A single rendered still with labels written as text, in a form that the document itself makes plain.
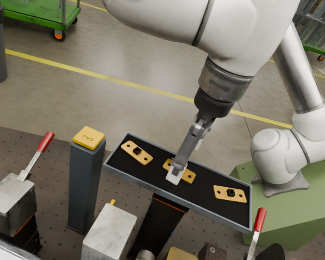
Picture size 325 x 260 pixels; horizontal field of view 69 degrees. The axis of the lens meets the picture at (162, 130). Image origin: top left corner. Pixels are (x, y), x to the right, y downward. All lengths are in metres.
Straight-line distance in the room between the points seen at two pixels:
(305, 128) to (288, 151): 0.10
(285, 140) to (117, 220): 0.68
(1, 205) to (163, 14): 0.52
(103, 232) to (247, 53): 0.43
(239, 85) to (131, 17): 0.20
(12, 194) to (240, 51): 0.57
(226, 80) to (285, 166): 0.67
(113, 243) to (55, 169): 0.68
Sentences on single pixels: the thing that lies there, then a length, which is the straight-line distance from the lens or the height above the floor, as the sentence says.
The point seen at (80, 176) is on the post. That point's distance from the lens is 0.71.
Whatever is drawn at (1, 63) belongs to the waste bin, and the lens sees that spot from 2.90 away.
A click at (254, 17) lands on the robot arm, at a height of 1.55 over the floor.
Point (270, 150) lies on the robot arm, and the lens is 0.97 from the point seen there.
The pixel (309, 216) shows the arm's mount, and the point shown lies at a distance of 1.11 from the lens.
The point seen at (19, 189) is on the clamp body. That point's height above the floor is 1.06.
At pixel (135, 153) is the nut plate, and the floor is 1.17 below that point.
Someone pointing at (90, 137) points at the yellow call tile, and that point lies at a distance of 0.63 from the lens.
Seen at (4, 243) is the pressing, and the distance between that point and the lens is 0.67.
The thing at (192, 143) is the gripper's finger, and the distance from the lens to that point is 0.45.
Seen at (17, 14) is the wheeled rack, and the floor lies 0.27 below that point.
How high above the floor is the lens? 1.60
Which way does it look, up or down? 38 degrees down
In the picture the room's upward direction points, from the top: 20 degrees clockwise
